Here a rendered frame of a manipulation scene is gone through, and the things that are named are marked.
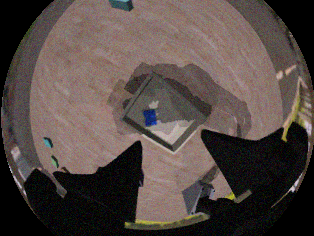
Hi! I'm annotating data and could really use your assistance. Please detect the green rectangular block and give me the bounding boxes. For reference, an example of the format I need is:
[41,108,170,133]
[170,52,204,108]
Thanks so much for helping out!
[51,155,59,169]

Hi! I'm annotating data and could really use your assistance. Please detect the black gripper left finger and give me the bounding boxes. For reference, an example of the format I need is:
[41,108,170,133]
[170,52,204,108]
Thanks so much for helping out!
[52,141,142,223]

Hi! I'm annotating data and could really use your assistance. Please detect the teal rectangular block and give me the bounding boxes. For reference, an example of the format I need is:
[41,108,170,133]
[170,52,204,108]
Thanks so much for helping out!
[44,137,53,149]
[109,0,133,12]

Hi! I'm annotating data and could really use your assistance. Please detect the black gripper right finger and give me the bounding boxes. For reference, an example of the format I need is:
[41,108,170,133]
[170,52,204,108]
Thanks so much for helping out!
[201,126,285,198]

